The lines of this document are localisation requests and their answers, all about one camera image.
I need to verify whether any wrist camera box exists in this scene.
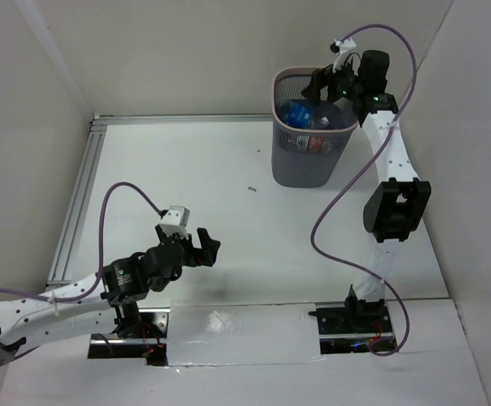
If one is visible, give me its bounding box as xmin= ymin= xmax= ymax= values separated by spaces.
xmin=159 ymin=206 xmax=190 ymax=239
xmin=330 ymin=36 xmax=357 ymax=73

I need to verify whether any grey mesh waste bin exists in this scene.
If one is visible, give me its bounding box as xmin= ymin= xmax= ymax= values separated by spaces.
xmin=271 ymin=67 xmax=358 ymax=189

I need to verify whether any crushed blue cap bottle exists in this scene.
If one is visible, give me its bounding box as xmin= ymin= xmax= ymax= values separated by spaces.
xmin=276 ymin=99 xmax=344 ymax=130

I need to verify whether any back aluminium rail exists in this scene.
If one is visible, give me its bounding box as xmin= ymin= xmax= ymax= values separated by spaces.
xmin=91 ymin=114 xmax=272 ymax=128

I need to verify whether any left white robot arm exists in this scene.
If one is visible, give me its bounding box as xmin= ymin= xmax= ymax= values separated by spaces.
xmin=0 ymin=227 xmax=221 ymax=367

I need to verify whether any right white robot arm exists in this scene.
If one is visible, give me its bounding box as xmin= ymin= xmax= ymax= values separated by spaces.
xmin=302 ymin=50 xmax=432 ymax=333

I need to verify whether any red label water bottle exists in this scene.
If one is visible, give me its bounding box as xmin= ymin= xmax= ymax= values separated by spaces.
xmin=295 ymin=135 xmax=338 ymax=155

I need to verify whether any front base mounting rail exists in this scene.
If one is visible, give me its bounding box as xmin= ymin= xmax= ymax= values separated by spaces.
xmin=87 ymin=304 xmax=397 ymax=367

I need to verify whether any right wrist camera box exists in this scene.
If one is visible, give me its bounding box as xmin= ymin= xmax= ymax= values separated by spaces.
xmin=330 ymin=36 xmax=357 ymax=73

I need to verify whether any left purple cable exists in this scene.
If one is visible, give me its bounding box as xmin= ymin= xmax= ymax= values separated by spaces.
xmin=0 ymin=181 xmax=164 ymax=360

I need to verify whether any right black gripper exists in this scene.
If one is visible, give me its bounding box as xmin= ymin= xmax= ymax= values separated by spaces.
xmin=302 ymin=52 xmax=365 ymax=107

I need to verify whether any left aluminium rail frame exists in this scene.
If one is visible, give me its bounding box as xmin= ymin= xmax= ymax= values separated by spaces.
xmin=44 ymin=118 xmax=107 ymax=292

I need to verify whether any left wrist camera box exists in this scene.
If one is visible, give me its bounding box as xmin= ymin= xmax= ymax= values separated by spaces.
xmin=159 ymin=206 xmax=190 ymax=239

